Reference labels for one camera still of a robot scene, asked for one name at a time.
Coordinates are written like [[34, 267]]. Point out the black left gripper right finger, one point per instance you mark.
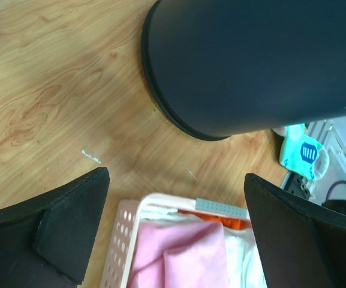
[[301, 244]]

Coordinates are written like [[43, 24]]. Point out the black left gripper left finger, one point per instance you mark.
[[47, 241]]

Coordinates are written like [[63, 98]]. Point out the black round bin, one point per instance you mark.
[[219, 68]]

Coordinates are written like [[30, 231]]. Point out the white folded cloth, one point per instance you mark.
[[243, 260]]

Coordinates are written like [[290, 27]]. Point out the orange cloth piece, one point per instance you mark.
[[226, 222]]

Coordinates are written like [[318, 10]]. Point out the pink perforated basket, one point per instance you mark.
[[124, 234]]

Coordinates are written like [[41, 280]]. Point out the green patterned sock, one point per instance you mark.
[[301, 153]]

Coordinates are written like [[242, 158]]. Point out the pink folded cloth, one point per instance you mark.
[[180, 255]]

